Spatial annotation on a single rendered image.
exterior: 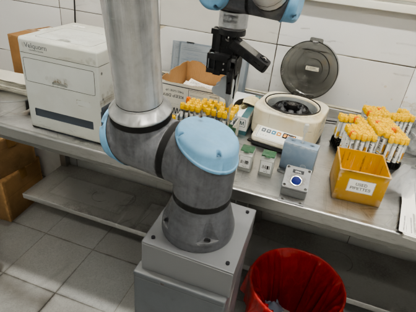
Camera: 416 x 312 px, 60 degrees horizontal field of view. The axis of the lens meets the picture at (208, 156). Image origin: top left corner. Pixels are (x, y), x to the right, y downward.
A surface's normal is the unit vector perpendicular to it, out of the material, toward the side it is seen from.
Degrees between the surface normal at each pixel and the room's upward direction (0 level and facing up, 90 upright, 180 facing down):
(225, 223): 75
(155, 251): 90
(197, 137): 10
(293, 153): 90
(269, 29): 90
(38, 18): 90
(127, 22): 101
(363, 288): 0
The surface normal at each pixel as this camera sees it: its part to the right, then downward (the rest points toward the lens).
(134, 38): 0.22, 0.65
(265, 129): -0.12, -0.60
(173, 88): -0.34, 0.56
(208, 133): 0.22, -0.78
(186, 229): -0.33, 0.21
